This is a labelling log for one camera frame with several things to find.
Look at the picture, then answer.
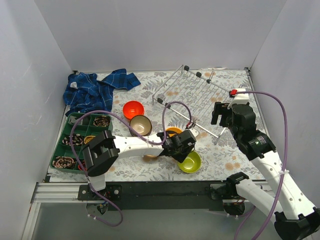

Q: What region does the yellow-orange bowl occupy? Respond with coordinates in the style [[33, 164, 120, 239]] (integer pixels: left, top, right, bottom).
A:
[[165, 127, 183, 137]]

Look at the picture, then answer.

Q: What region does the lime green bowl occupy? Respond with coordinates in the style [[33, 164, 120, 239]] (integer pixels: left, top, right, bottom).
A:
[[177, 151, 202, 174]]

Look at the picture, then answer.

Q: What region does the beige bowl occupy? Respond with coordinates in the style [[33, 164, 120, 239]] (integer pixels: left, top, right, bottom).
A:
[[143, 154, 158, 159]]

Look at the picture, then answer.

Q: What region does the black bowl with gold rim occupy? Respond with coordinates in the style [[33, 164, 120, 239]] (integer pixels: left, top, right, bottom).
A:
[[129, 115, 153, 136]]

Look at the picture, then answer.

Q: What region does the red-orange bowl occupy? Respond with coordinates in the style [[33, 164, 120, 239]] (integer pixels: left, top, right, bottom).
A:
[[122, 100, 145, 120]]

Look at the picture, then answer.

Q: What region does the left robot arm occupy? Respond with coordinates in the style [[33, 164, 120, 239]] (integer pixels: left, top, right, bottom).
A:
[[82, 128, 199, 200]]

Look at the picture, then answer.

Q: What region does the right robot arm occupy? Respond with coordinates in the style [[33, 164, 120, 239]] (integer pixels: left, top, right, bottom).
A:
[[211, 102, 320, 240]]

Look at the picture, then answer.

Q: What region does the green compartment tray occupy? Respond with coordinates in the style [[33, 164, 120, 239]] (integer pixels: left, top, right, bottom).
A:
[[49, 112, 113, 174]]

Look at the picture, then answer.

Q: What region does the blue plaid cloth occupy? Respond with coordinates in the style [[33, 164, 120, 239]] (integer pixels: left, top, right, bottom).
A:
[[63, 68, 141, 116]]

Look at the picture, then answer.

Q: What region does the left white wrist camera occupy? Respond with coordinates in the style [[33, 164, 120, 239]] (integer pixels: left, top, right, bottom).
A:
[[185, 121, 199, 138]]

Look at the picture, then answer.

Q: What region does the metal wire dish rack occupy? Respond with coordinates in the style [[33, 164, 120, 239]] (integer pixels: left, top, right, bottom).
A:
[[152, 65, 246, 144]]

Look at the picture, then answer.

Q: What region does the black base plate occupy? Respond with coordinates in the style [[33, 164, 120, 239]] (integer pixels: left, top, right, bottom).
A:
[[77, 180, 248, 213]]

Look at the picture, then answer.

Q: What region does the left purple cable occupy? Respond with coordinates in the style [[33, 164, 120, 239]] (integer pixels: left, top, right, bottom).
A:
[[69, 101, 193, 227]]

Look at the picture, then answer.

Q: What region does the aluminium frame rail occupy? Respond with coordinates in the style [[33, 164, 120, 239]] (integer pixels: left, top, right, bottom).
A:
[[21, 181, 83, 240]]

